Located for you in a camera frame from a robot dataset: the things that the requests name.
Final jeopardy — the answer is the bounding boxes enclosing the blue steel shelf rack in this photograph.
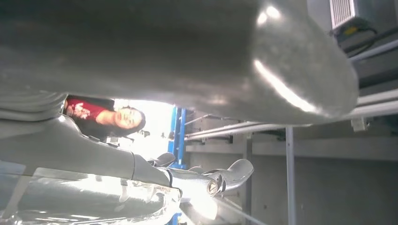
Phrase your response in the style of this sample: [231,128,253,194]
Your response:
[166,106,188,225]

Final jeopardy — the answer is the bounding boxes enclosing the person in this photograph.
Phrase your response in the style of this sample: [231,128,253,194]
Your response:
[63,95,147,142]

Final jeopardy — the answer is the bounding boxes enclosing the black remote controller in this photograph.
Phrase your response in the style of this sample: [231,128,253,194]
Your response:
[333,17,378,52]

